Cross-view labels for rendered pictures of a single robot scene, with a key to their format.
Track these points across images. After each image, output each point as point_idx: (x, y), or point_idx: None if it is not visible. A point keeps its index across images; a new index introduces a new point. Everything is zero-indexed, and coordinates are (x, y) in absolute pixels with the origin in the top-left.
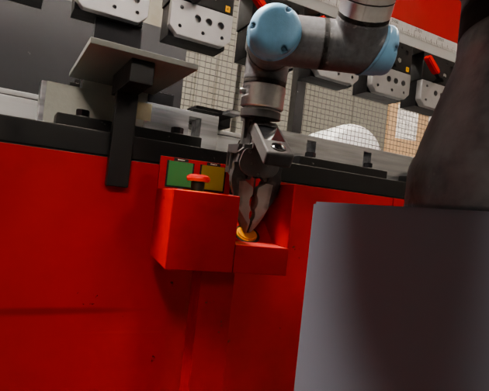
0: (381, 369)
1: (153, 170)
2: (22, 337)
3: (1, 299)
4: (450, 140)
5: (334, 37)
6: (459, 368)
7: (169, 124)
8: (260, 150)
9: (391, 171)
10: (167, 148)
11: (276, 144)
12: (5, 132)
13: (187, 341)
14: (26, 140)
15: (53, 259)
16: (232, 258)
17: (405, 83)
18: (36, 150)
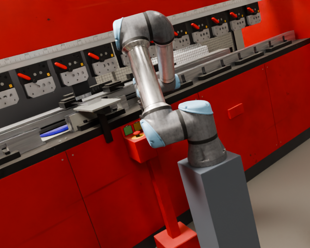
0: (191, 182)
1: (117, 130)
2: (104, 195)
3: (95, 187)
4: (189, 158)
5: (162, 87)
6: (195, 182)
7: (110, 107)
8: None
9: (194, 77)
10: (118, 121)
11: None
12: (74, 143)
13: (151, 176)
14: (80, 142)
15: (102, 170)
16: (156, 152)
17: (187, 39)
18: (84, 143)
